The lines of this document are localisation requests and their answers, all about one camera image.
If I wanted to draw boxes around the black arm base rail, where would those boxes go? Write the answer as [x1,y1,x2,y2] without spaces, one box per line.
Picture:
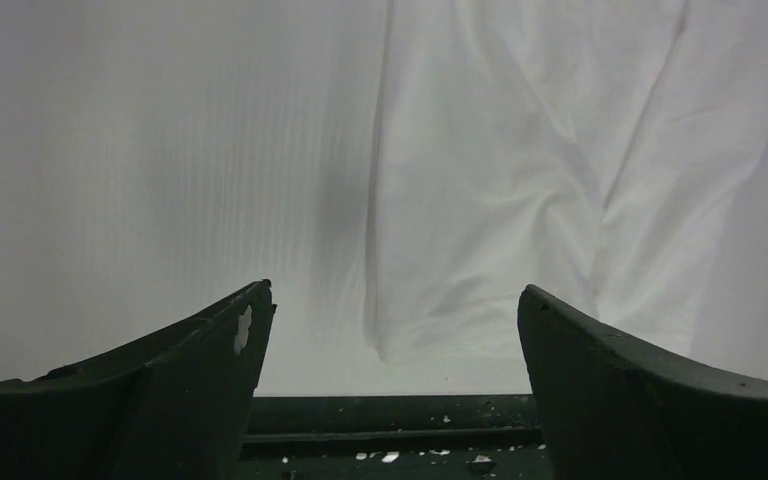
[236,394,554,480]

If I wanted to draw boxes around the white printed t-shirt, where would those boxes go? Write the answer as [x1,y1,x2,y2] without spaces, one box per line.
[371,1,768,390]

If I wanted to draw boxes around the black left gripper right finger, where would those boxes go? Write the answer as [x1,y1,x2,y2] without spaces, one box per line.
[517,285,768,479]

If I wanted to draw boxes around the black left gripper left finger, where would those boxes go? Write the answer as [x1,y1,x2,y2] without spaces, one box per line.
[0,280,276,479]

